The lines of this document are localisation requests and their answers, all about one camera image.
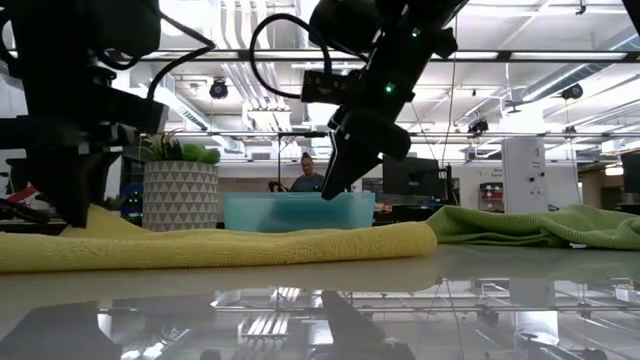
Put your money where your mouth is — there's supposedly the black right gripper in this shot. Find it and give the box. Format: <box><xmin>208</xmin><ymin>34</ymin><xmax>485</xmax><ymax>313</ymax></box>
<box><xmin>321</xmin><ymin>107</ymin><xmax>412</xmax><ymax>201</ymax></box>

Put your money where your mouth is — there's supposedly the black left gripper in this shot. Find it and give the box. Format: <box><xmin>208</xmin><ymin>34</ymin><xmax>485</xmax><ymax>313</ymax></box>
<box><xmin>0</xmin><ymin>117</ymin><xmax>139</xmax><ymax>230</ymax></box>

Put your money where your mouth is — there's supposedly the yellow microfiber towel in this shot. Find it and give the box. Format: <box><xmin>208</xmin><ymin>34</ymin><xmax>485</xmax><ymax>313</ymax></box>
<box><xmin>0</xmin><ymin>203</ymin><xmax>439</xmax><ymax>274</ymax></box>

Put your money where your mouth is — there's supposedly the lime green microfiber towel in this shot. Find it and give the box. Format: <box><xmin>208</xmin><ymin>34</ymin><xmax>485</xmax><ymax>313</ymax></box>
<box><xmin>425</xmin><ymin>203</ymin><xmax>640</xmax><ymax>250</ymax></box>

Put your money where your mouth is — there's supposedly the red angled bar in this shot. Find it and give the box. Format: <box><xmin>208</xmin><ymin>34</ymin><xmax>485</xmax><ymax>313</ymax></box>
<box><xmin>7</xmin><ymin>183</ymin><xmax>41</xmax><ymax>205</ymax></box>

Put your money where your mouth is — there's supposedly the person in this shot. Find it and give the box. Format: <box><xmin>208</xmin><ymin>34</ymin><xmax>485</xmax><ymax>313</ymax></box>
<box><xmin>288</xmin><ymin>152</ymin><xmax>326</xmax><ymax>194</ymax></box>

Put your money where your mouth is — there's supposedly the black office monitor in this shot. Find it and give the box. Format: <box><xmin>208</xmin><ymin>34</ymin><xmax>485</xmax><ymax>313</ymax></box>
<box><xmin>382</xmin><ymin>155</ymin><xmax>442</xmax><ymax>201</ymax></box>
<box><xmin>620</xmin><ymin>151</ymin><xmax>640</xmax><ymax>194</ymax></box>

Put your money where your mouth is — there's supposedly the white triangle-patterned plant pot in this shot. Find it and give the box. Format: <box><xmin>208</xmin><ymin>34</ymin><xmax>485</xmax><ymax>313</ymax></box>
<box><xmin>142</xmin><ymin>160</ymin><xmax>220</xmax><ymax>232</ymax></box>

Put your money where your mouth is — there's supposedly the green artificial succulent plant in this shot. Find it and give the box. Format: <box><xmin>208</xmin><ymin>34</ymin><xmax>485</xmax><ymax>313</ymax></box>
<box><xmin>137</xmin><ymin>128</ymin><xmax>223</xmax><ymax>166</ymax></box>

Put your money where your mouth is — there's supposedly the teal translucent plastic bin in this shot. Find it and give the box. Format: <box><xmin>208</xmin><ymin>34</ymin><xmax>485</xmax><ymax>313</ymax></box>
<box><xmin>222</xmin><ymin>191</ymin><xmax>376</xmax><ymax>234</ymax></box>

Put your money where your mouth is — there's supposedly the black ceiling spotlight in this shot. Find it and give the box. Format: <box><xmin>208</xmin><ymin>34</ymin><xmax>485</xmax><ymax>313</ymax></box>
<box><xmin>208</xmin><ymin>78</ymin><xmax>230</xmax><ymax>101</ymax></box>
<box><xmin>560</xmin><ymin>82</ymin><xmax>585</xmax><ymax>101</ymax></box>

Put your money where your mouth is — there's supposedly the white building pillar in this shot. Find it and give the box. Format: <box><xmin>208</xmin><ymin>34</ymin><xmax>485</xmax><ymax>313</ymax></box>
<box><xmin>501</xmin><ymin>135</ymin><xmax>548</xmax><ymax>215</ymax></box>

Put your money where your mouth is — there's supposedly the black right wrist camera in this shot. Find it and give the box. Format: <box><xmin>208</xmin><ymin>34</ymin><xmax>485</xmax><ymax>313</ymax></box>
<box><xmin>300</xmin><ymin>69</ymin><xmax>364</xmax><ymax>106</ymax></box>

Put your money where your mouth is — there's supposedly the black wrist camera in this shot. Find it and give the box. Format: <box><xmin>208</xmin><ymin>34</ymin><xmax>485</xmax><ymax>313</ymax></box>
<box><xmin>84</xmin><ymin>84</ymin><xmax>170</xmax><ymax>135</ymax></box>
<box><xmin>300</xmin><ymin>69</ymin><xmax>364</xmax><ymax>106</ymax></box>

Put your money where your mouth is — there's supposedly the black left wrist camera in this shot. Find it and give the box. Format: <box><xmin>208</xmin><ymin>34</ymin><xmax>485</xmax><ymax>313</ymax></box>
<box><xmin>84</xmin><ymin>84</ymin><xmax>170</xmax><ymax>135</ymax></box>

